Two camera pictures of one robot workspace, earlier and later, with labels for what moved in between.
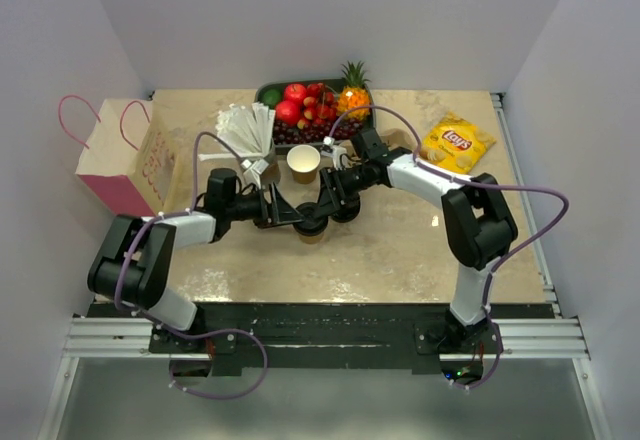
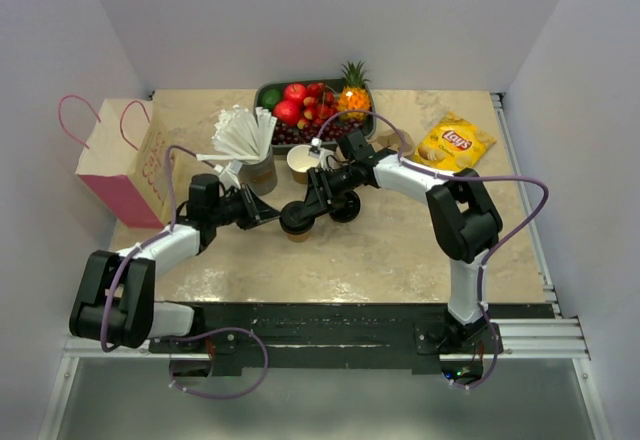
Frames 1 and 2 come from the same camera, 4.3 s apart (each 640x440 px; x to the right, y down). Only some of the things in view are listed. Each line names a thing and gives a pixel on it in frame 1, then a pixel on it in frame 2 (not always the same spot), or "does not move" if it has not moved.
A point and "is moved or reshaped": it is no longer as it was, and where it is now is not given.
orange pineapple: (355, 92) does not move
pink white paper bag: (126, 156) does not move
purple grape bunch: (293, 135) does not move
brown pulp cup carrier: (399, 138) does not move
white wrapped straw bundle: (245, 130) does not move
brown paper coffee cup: (311, 239) → (298, 238)
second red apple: (288, 112) does not move
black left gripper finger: (281, 210) → (258, 211)
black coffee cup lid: (311, 225) is moved or reshaped
